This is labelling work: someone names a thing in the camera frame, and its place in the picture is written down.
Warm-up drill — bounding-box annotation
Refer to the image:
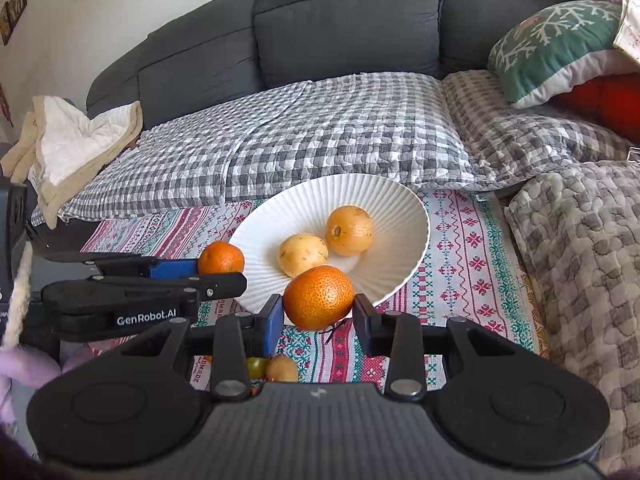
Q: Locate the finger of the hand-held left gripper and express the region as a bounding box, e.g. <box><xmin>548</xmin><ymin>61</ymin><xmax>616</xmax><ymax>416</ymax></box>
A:
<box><xmin>44</xmin><ymin>252</ymin><xmax>202</xmax><ymax>281</ymax></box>
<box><xmin>41</xmin><ymin>272</ymin><xmax>249</xmax><ymax>342</ymax></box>

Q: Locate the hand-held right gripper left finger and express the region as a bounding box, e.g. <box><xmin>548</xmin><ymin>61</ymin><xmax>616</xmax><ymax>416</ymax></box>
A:
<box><xmin>120</xmin><ymin>294</ymin><xmax>285</xmax><ymax>403</ymax></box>

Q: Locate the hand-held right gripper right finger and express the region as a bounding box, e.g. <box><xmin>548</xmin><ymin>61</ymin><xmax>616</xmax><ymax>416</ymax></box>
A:
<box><xmin>353</xmin><ymin>294</ymin><xmax>533</xmax><ymax>402</ymax></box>

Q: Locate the small mandarin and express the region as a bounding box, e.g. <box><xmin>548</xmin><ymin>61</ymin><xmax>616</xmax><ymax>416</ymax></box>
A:
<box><xmin>198</xmin><ymin>241</ymin><xmax>246</xmax><ymax>276</ymax></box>

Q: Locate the large dimpled orange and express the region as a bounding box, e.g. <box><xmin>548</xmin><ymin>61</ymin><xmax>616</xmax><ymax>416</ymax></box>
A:
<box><xmin>283</xmin><ymin>265</ymin><xmax>355</xmax><ymax>332</ymax></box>

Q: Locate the white ribbed plate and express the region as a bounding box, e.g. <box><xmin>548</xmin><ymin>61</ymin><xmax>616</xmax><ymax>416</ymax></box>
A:
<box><xmin>227</xmin><ymin>173</ymin><xmax>431</xmax><ymax>314</ymax></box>

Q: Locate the small brown kiwi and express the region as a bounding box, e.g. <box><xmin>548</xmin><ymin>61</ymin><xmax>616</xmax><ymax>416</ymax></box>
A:
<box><xmin>265</xmin><ymin>354</ymin><xmax>299</xmax><ymax>383</ymax></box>

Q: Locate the yellow potato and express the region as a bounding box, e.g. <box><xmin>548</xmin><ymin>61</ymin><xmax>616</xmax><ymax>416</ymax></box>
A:
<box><xmin>278</xmin><ymin>233</ymin><xmax>329</xmax><ymax>279</ymax></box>

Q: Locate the large round brown fruit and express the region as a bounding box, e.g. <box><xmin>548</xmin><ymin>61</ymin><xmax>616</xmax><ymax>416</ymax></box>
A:
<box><xmin>325</xmin><ymin>205</ymin><xmax>375</xmax><ymax>257</ymax></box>

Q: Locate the beige white quilt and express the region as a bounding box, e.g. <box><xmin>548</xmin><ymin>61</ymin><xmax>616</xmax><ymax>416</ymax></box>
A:
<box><xmin>0</xmin><ymin>95</ymin><xmax>145</xmax><ymax>228</ymax></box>

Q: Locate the red green patterned cloth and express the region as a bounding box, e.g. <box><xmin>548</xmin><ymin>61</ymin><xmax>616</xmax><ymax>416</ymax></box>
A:
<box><xmin>80</xmin><ymin>187</ymin><xmax>547</xmax><ymax>396</ymax></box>

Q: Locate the purple cloth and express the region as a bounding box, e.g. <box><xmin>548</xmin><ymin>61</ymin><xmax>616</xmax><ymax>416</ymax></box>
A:
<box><xmin>0</xmin><ymin>345</ymin><xmax>62</xmax><ymax>423</ymax></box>

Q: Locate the grey gingham seat cover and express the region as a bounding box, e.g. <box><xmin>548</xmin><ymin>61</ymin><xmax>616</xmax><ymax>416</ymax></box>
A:
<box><xmin>31</xmin><ymin>72</ymin><xmax>483</xmax><ymax>227</ymax></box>

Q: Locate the grey patchwork quilted blanket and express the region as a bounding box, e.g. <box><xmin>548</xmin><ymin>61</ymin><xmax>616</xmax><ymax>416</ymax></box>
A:
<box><xmin>502</xmin><ymin>160</ymin><xmax>640</xmax><ymax>476</ymax></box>

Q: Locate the grey plaid seat cover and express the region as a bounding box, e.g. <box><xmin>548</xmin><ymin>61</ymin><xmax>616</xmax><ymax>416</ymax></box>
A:
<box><xmin>442</xmin><ymin>69</ymin><xmax>632</xmax><ymax>186</ymax></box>

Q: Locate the grey sofa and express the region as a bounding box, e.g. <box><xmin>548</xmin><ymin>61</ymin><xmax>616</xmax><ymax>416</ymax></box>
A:
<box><xmin>86</xmin><ymin>0</ymin><xmax>601</xmax><ymax>126</ymax></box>

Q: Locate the red pillow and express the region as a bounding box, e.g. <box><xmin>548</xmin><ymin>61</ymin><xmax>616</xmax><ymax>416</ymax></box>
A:
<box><xmin>550</xmin><ymin>74</ymin><xmax>640</xmax><ymax>146</ymax></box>

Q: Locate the green snowflake pillow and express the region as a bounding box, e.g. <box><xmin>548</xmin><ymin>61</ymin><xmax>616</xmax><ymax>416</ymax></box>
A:
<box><xmin>487</xmin><ymin>0</ymin><xmax>633</xmax><ymax>109</ymax></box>

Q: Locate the floral cream cloth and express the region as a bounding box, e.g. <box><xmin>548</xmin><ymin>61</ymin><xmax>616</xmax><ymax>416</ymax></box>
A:
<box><xmin>612</xmin><ymin>0</ymin><xmax>640</xmax><ymax>66</ymax></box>

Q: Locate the white braided cord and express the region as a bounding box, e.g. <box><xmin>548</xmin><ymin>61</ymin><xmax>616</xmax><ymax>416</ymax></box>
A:
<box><xmin>0</xmin><ymin>249</ymin><xmax>34</xmax><ymax>352</ymax></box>

